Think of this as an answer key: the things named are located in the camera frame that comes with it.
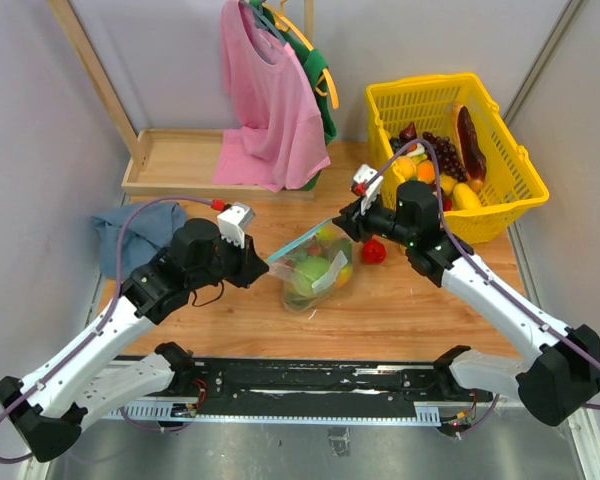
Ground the wooden tray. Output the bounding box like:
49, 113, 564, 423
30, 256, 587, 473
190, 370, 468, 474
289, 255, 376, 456
121, 129, 314, 203

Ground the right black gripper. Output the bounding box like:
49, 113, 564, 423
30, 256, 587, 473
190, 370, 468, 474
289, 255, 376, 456
332, 190, 415, 247

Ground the brown sweet potato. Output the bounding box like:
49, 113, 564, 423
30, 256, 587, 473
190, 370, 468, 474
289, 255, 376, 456
451, 103, 487, 193

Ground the yellow clothes hanger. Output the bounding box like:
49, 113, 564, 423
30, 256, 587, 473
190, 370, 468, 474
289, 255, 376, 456
262, 0, 340, 110

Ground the green cabbage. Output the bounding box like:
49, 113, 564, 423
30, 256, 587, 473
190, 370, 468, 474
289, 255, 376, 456
292, 256, 330, 297

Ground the blue cloth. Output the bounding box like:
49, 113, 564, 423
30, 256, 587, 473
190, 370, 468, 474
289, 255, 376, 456
91, 202, 187, 280

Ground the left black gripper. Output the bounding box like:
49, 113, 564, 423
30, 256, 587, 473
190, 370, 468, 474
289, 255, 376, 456
188, 228, 269, 290

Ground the green t-shirt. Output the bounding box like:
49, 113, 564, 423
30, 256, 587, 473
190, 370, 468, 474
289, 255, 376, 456
249, 0, 338, 191

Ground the blue black grape bunch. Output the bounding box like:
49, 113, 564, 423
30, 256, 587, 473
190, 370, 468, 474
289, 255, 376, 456
389, 137, 404, 152

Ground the dark red fig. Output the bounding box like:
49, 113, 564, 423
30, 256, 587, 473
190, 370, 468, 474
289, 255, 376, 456
398, 122, 418, 143

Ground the orange fruit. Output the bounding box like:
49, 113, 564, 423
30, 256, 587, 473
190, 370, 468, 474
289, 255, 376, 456
416, 160, 436, 184

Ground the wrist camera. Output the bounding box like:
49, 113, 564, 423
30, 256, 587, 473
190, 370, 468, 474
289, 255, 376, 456
352, 164, 384, 215
211, 199, 255, 249

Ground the pink t-shirt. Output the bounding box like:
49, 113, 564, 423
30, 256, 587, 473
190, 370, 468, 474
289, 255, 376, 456
212, 1, 330, 192

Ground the yellow mango fruit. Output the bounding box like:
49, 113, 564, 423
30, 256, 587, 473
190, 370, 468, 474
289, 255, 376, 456
395, 156, 417, 180

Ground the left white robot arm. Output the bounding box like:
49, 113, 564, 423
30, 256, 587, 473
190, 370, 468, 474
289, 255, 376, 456
0, 207, 269, 462

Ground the clear zip top bag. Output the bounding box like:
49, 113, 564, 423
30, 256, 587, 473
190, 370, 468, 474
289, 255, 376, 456
266, 218, 354, 313

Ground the yellow lemon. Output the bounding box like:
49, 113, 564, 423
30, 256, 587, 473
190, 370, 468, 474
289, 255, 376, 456
440, 174, 458, 197

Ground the dark purple grape bunch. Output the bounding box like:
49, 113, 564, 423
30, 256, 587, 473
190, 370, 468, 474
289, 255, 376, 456
422, 132, 466, 182

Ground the yellow banana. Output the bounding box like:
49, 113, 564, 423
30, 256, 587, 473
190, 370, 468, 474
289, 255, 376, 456
315, 225, 338, 244

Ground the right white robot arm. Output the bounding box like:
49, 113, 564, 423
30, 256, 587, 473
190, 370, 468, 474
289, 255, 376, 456
333, 181, 600, 426

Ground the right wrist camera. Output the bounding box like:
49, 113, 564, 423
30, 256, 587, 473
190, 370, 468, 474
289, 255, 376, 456
352, 164, 384, 215

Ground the green yellow mango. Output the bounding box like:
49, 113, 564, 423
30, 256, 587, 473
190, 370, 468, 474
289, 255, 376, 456
334, 265, 353, 288

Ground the yellow plastic basket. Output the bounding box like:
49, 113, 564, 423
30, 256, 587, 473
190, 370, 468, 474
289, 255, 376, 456
366, 73, 549, 244

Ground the red bell pepper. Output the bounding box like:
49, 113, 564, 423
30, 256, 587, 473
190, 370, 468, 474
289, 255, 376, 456
361, 239, 387, 265

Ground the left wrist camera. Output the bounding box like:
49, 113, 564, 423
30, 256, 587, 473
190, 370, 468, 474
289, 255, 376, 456
211, 199, 255, 249

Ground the wooden rack frame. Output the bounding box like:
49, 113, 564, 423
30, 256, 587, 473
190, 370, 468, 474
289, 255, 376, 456
47, 0, 315, 169

